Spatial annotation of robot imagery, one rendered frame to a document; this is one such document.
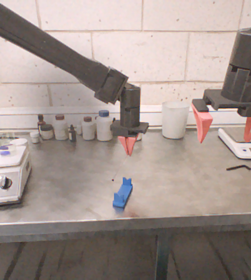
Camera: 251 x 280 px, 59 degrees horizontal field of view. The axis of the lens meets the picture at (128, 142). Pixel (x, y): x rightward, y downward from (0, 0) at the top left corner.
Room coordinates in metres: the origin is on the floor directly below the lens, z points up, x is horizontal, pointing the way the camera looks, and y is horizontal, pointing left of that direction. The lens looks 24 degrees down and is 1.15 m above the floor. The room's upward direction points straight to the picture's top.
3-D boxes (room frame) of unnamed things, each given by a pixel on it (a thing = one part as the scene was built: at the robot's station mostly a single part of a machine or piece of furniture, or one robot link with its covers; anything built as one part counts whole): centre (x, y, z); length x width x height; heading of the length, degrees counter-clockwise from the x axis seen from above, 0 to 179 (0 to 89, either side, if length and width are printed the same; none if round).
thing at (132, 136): (0.61, 0.01, 0.89); 0.07 x 0.07 x 0.09; 75
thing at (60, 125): (0.96, 0.30, 0.80); 0.06 x 0.06 x 0.11
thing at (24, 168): (0.59, 0.38, 0.79); 0.22 x 0.13 x 0.08; 12
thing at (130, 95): (0.61, 0.00, 1.02); 0.07 x 0.06 x 0.07; 23
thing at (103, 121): (0.95, 0.11, 0.81); 0.07 x 0.07 x 0.13
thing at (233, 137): (0.87, -0.52, 0.77); 0.26 x 0.19 x 0.05; 178
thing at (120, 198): (0.53, 0.01, 0.77); 0.10 x 0.03 x 0.04; 164
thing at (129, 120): (0.61, 0.00, 0.96); 0.10 x 0.07 x 0.07; 75
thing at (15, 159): (0.61, 0.39, 0.83); 0.12 x 0.12 x 0.01; 12
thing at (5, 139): (0.62, 0.37, 0.87); 0.06 x 0.05 x 0.08; 112
